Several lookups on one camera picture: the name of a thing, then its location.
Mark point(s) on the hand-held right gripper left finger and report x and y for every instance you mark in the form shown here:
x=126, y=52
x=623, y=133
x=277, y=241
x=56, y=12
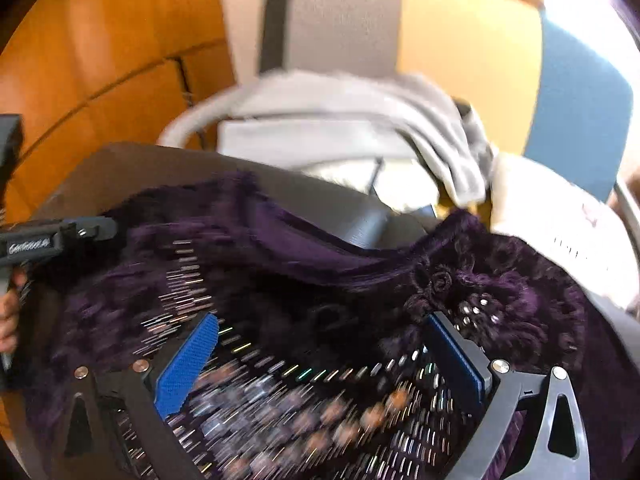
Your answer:
x=187, y=360

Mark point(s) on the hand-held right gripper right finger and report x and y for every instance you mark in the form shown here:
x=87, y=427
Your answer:
x=460, y=360

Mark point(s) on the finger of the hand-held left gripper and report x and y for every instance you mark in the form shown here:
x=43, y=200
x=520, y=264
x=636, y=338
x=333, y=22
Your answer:
x=90, y=234

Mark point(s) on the purple sequined fringe garment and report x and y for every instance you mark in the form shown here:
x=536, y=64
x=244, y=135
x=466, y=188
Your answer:
x=310, y=285

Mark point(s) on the person's left hand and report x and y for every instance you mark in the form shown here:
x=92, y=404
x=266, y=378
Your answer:
x=9, y=315

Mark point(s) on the orange wooden cabinet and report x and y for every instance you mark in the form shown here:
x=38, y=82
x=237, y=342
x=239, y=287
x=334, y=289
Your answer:
x=100, y=60

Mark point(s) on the grey metal bar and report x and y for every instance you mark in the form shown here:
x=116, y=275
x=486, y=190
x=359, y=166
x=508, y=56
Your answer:
x=627, y=205

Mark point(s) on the grey hooded sweatshirt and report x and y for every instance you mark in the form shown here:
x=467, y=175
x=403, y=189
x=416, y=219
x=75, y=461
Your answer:
x=360, y=110

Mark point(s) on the white chair frame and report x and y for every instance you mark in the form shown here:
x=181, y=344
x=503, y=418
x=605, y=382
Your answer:
x=185, y=122

